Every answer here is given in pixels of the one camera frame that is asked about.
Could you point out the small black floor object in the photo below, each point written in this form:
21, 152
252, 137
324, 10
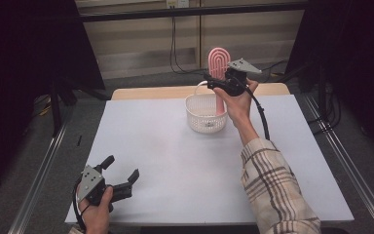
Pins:
79, 140

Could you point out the black curtain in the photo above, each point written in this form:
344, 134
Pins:
22, 48
354, 48

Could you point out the person's left hand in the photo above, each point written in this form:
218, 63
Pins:
95, 217

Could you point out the white wall outlet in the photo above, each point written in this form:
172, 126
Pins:
177, 3

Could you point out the person's right hand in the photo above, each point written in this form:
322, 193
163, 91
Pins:
238, 107

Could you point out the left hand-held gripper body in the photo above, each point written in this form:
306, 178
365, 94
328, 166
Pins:
92, 183

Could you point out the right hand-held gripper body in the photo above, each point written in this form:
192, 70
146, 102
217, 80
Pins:
237, 81

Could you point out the metal floor rail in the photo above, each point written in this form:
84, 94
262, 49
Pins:
354, 169
35, 188

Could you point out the white slotted plastic basket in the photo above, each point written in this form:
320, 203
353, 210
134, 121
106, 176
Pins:
204, 120

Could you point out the pink plastic comb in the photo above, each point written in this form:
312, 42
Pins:
219, 63

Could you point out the black metal stand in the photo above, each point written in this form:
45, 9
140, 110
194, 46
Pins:
56, 107

